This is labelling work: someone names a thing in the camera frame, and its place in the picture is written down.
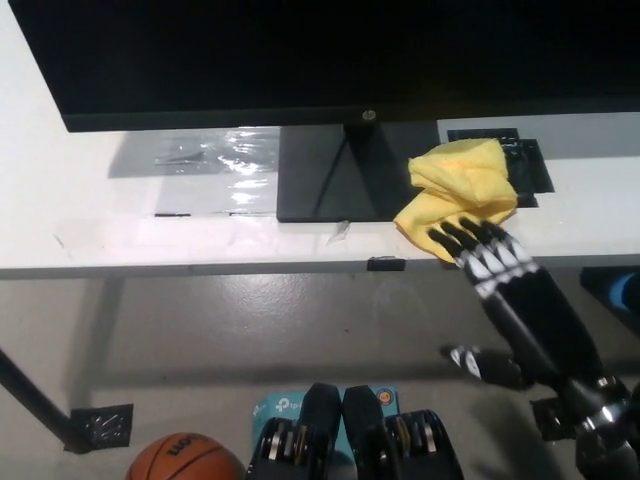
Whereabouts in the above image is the yellow microfiber cloth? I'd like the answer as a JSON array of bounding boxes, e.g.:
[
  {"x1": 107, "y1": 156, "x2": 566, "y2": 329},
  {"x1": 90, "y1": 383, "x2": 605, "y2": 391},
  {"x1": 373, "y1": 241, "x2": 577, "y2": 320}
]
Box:
[{"x1": 393, "y1": 138, "x2": 519, "y2": 264}]

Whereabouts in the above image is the left black robot body block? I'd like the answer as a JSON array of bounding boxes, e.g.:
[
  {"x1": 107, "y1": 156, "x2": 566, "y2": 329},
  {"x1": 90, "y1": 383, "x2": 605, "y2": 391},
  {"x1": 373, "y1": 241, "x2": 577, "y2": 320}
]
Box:
[{"x1": 247, "y1": 382, "x2": 346, "y2": 480}]

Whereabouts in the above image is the clear plastic film sheet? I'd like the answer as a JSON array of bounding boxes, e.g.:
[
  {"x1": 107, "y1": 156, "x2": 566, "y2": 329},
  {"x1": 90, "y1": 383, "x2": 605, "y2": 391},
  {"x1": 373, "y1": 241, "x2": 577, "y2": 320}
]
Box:
[{"x1": 107, "y1": 127, "x2": 281, "y2": 217}]

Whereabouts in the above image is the small black table clip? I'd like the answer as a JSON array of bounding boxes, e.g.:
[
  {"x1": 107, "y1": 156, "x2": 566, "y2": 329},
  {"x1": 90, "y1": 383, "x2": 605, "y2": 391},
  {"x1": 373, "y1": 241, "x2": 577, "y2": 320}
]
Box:
[{"x1": 366, "y1": 255, "x2": 407, "y2": 273}]

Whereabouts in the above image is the black diagonal pole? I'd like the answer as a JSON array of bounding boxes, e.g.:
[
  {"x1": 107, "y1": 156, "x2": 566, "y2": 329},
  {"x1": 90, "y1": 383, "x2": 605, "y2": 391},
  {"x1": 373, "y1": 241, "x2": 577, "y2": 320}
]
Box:
[{"x1": 0, "y1": 347, "x2": 86, "y2": 454}]

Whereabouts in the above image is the black floor tape square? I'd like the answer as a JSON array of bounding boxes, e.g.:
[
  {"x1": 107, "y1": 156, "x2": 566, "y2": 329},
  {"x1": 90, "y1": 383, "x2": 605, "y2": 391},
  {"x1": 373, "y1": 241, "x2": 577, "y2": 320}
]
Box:
[
  {"x1": 69, "y1": 403, "x2": 135, "y2": 449},
  {"x1": 530, "y1": 398, "x2": 576, "y2": 442}
]

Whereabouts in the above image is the black HP monitor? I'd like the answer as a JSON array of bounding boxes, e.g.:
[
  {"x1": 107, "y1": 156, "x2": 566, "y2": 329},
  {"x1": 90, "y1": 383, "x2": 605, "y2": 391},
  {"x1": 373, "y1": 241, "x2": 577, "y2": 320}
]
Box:
[{"x1": 8, "y1": 0, "x2": 640, "y2": 225}]

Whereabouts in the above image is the blue cylinder object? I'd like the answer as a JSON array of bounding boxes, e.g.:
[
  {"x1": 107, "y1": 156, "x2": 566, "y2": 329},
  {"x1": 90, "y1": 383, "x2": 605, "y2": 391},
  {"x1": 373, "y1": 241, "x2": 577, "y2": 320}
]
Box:
[{"x1": 607, "y1": 272, "x2": 640, "y2": 311}]

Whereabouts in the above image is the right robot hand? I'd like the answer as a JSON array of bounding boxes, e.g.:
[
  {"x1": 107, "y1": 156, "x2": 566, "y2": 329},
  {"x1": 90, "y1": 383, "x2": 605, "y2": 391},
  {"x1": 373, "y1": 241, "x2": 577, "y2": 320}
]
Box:
[{"x1": 427, "y1": 215, "x2": 607, "y2": 397}]

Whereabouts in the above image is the orange basketball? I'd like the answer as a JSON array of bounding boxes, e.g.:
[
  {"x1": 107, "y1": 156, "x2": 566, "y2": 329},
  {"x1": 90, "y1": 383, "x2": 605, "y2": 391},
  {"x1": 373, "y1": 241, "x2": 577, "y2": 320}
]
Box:
[{"x1": 124, "y1": 433, "x2": 246, "y2": 480}]

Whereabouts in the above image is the teal tp-link box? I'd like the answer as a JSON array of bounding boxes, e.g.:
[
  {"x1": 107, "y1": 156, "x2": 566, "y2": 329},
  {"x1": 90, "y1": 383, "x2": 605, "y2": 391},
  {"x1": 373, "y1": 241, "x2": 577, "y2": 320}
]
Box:
[{"x1": 251, "y1": 383, "x2": 401, "y2": 459}]

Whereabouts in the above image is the small clear tape scrap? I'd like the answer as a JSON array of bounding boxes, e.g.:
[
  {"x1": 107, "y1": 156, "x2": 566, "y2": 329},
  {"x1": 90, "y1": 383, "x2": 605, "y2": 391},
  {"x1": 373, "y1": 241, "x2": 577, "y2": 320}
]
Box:
[{"x1": 327, "y1": 221, "x2": 353, "y2": 246}]

